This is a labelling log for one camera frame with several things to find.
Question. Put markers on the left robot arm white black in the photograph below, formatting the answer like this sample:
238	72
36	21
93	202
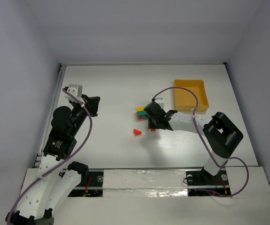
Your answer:
55	180

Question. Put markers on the teal arch block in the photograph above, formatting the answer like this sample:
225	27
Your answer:
142	114

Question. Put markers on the yellow arch block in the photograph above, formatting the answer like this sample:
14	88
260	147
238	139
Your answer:
140	109

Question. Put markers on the aluminium rail left edge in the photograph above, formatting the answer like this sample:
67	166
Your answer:
53	105

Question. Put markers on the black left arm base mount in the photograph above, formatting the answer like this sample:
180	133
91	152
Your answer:
95	179

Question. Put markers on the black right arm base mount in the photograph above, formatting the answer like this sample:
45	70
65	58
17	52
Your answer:
200	178

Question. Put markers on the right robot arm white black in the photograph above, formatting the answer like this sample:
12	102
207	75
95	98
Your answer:
217	132

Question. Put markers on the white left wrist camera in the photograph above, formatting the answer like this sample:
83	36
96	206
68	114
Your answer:
73	92

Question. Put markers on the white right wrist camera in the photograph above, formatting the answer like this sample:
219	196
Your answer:
159	101

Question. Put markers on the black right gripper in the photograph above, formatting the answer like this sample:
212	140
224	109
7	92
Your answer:
153	116

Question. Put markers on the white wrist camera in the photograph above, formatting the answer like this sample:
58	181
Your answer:
159	101
73	92

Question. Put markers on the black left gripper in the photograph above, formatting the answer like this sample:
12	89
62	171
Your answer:
88	104

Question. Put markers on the red triangle block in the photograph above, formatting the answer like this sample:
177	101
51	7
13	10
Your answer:
137	132

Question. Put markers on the yellow plastic tray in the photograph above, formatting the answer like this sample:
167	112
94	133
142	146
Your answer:
184	101

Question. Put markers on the white foam base board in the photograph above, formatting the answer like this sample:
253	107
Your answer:
250	207

